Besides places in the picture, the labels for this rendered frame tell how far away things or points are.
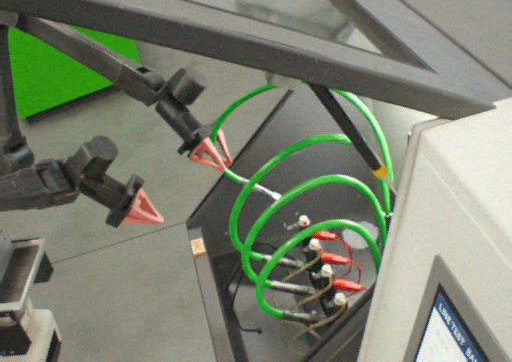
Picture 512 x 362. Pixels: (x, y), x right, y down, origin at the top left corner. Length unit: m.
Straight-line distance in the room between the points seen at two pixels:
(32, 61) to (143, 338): 2.38
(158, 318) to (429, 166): 2.14
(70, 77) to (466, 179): 4.03
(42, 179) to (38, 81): 3.41
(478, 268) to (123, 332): 2.25
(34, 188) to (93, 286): 1.98
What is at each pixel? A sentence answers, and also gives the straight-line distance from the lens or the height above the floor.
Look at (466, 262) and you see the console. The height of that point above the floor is 1.48.
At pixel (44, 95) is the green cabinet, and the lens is 4.63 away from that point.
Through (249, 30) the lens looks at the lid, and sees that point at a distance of 0.73.
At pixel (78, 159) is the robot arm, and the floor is 1.43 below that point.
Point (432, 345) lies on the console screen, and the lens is 0.85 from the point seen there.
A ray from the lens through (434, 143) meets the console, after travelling 0.82.
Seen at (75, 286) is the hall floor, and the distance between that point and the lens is 3.15.
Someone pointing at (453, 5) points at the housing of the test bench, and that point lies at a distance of 1.35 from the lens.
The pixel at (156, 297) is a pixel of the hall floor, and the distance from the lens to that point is 2.92.
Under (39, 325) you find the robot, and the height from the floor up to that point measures 0.80.
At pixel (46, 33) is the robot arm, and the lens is 1.50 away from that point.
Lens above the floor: 2.01
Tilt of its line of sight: 35 degrees down
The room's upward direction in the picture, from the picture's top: 12 degrees counter-clockwise
